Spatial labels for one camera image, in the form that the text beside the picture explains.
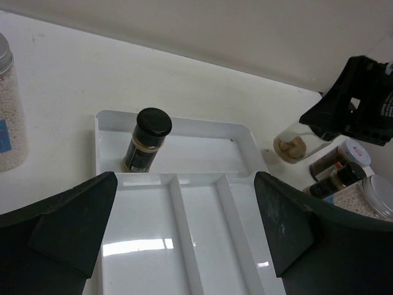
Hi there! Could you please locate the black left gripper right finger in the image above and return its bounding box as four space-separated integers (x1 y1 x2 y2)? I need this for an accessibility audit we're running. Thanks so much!
254 171 392 294

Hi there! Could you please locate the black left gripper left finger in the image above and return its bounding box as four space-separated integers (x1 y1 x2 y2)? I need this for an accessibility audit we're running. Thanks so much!
1 171 118 294

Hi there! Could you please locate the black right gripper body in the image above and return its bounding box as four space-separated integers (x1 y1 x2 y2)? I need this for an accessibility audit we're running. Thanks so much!
344 61 392 146

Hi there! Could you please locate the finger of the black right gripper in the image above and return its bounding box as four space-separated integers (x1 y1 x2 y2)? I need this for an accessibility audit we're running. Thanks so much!
299 56 378 141

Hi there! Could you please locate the black pump-top clear bottle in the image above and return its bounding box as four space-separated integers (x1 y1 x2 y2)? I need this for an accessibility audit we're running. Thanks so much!
273 122 335 164

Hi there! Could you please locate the silver-lid blue-label jar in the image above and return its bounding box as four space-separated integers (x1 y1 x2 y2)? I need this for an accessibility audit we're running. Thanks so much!
324 175 392 222

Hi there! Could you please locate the silver-lid white bead jar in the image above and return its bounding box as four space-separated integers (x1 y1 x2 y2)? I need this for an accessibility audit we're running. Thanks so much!
1 35 29 172

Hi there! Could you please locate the small black-cap spice bottle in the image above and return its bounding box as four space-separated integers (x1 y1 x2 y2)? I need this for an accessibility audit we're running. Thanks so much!
122 108 173 173

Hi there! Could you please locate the red-label lid spice jar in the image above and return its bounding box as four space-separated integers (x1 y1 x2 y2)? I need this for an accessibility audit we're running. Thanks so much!
309 138 371 181

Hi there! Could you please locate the white divided organizer tray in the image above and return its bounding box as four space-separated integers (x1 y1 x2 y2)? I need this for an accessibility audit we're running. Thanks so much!
95 110 285 294

